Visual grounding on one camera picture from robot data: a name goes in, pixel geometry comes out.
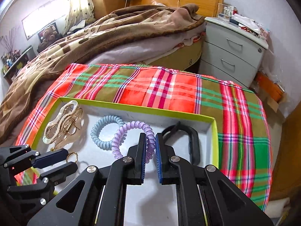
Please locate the dotted curtain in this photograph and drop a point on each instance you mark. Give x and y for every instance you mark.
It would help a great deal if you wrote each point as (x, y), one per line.
(78, 4)

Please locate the brown patterned blanket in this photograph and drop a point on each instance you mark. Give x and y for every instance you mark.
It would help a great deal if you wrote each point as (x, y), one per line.
(105, 35)

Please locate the wooden door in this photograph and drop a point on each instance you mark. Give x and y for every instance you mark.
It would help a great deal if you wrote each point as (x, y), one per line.
(287, 150)

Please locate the teddy bear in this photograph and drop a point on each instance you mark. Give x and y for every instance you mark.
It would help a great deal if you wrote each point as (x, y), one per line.
(48, 33)

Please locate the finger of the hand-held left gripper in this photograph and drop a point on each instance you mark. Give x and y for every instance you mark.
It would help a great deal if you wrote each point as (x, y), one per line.
(60, 172)
(49, 158)

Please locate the yellow-green shallow cardboard box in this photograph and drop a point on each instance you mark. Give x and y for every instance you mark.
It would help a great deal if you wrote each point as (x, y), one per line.
(131, 113)

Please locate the wooden headboard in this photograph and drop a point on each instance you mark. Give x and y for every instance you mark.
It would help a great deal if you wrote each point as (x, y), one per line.
(199, 0)

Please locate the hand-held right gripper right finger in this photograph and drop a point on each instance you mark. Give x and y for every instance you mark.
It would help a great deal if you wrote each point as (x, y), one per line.
(159, 162)

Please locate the clear glass cup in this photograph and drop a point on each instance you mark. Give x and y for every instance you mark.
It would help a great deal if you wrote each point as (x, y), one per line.
(224, 11)

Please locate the clutter on nightstand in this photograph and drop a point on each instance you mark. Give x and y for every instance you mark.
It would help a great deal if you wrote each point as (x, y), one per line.
(251, 26)

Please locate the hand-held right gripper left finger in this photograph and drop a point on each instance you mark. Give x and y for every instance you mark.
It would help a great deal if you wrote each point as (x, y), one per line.
(140, 162)

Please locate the shelf with small bottles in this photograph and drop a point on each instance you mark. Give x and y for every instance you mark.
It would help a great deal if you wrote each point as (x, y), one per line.
(16, 63)

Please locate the white and gold hair claw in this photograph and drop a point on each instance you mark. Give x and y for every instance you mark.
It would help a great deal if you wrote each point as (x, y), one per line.
(50, 128)

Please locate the orange box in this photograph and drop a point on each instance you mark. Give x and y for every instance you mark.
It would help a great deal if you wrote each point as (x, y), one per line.
(270, 87)

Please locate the plaid cloth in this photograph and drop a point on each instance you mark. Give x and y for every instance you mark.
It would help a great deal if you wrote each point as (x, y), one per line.
(164, 87)

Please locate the black wrist band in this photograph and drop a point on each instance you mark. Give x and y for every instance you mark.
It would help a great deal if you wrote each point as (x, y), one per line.
(194, 146)

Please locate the white nightstand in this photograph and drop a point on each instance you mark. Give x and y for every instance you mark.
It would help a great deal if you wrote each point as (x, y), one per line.
(228, 51)

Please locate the window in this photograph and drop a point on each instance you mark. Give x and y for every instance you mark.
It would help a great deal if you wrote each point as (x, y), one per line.
(42, 21)

